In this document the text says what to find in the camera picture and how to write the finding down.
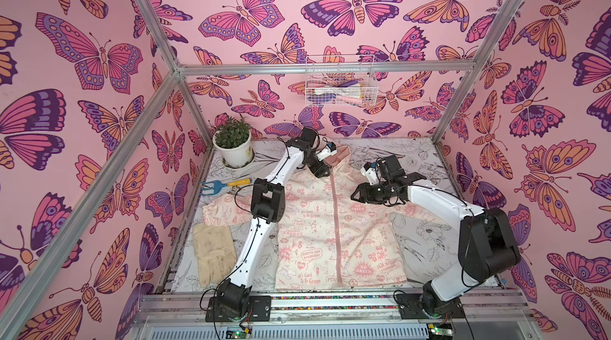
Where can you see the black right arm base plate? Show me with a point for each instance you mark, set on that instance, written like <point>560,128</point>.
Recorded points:
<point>425,306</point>

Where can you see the aluminium front rail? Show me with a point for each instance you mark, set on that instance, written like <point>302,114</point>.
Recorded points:
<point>384,314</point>

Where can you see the beige work glove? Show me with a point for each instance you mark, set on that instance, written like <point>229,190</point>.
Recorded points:
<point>215,253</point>

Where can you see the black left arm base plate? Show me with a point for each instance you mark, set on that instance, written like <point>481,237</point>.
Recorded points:
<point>256,308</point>

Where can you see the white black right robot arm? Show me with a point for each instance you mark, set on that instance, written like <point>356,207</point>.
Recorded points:
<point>486,243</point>

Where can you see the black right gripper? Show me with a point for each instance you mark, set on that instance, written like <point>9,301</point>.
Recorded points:
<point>368,191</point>

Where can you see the blue yellow garden hand rake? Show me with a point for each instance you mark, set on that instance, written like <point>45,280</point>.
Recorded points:
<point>210,188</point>

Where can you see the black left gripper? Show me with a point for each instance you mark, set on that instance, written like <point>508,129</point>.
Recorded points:
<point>321,171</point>

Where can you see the pink printed hooded jacket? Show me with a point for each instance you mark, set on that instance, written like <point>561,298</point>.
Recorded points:
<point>327,241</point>

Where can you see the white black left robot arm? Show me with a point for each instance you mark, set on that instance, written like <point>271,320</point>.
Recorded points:
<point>268,205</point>

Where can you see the white wire wall basket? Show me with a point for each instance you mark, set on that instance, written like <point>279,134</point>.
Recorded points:
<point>340,84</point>

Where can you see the potted green plant white pot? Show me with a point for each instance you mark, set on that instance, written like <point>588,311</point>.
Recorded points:
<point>233,141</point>

